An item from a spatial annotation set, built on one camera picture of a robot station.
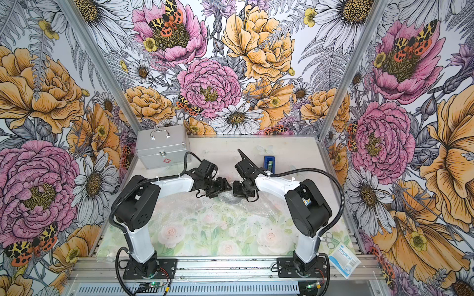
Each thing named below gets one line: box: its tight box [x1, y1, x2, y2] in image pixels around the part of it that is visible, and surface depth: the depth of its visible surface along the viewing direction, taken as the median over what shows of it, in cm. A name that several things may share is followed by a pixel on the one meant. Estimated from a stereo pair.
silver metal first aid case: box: [134, 125, 192, 170], surface depth 101 cm
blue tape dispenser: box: [262, 156, 276, 175], surface depth 104 cm
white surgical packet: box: [327, 241, 362, 280], surface depth 78 cm
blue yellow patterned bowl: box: [217, 189, 244, 205], surface depth 91 cm
